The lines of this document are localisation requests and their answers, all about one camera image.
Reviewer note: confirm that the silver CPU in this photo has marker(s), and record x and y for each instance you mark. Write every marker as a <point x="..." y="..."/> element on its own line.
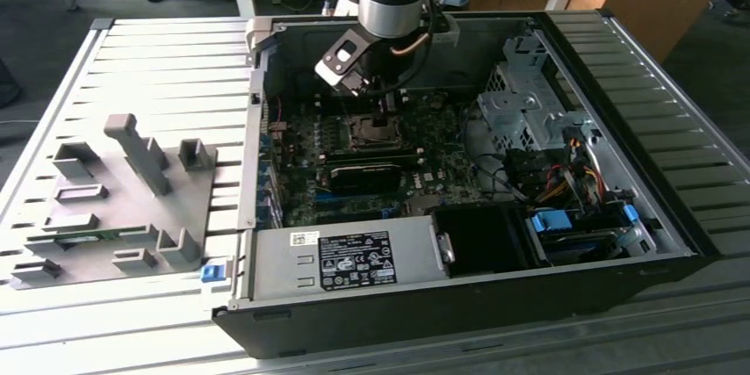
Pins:
<point x="364" y="131"/>

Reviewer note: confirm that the black graphics card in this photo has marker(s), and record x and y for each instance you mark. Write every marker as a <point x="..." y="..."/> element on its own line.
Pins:
<point x="364" y="177"/>

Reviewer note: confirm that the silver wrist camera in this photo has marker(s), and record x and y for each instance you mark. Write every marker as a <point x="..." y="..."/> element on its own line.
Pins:
<point x="343" y="56"/>

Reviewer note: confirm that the green RAM stick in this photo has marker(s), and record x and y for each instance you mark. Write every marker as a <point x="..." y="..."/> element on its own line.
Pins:
<point x="106" y="235"/>

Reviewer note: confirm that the blue disk carrier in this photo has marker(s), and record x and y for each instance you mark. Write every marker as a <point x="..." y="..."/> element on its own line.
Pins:
<point x="548" y="219"/>

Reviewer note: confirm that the silver metal drive cage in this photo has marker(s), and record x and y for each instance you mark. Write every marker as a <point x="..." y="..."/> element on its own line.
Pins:
<point x="510" y="116"/>

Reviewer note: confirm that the black open PC case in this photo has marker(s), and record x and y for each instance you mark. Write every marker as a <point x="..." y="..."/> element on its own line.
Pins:
<point x="410" y="322"/>

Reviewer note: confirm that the green motherboard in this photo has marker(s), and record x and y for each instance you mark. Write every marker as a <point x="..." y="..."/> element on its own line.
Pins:
<point x="445" y="160"/>

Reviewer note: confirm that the CPU socket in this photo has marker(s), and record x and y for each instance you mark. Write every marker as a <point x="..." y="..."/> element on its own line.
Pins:
<point x="354" y="140"/>

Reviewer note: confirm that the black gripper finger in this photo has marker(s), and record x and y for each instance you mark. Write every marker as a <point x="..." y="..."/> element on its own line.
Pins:
<point x="388" y="109"/>

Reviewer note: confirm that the blue plastic clip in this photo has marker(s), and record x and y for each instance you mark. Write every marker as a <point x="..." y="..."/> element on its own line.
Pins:
<point x="630" y="214"/>

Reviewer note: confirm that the black RAM slot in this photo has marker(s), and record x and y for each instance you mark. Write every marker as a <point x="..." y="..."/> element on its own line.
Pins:
<point x="369" y="157"/>

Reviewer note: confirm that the silver power supply unit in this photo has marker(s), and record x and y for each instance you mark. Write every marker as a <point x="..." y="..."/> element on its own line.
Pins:
<point x="282" y="261"/>

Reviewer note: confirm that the small grey wrist camera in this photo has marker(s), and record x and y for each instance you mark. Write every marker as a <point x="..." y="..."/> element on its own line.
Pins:
<point x="446" y="32"/>

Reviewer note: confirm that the black hard disk drive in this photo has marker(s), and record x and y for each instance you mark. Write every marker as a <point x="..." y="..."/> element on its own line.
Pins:
<point x="577" y="245"/>

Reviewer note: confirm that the blue plastic case latch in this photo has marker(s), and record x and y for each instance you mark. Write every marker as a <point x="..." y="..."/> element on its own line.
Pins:
<point x="213" y="273"/>

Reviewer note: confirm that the thin metal locking lever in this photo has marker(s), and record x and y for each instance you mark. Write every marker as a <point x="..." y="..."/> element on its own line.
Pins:
<point x="348" y="112"/>

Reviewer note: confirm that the grey parts rack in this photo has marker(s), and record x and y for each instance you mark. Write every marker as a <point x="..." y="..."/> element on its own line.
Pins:
<point x="126" y="212"/>

